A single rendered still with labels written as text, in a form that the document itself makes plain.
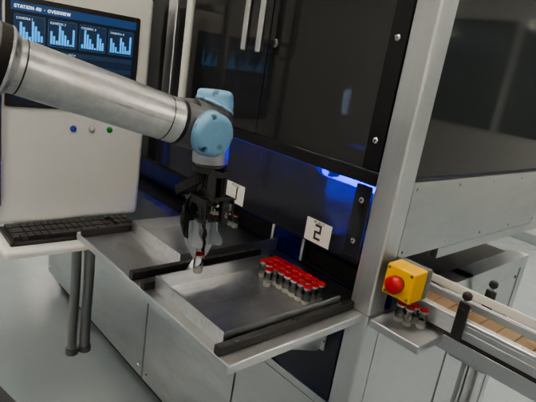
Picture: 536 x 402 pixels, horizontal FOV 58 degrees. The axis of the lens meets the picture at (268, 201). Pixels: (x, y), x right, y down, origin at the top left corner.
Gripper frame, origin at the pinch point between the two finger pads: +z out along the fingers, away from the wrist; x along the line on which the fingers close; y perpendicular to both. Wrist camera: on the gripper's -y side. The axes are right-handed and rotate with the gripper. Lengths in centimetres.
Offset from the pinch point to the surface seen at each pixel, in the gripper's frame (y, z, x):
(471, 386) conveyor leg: 45, 24, 48
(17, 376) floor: -108, 95, -14
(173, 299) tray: 3.0, 9.1, -7.1
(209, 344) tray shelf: 18.8, 11.1, -7.8
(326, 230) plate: 9.2, -3.7, 31.0
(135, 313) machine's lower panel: -81, 62, 25
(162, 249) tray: -22.2, 8.5, 3.1
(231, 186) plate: -29.3, -5.2, 29.0
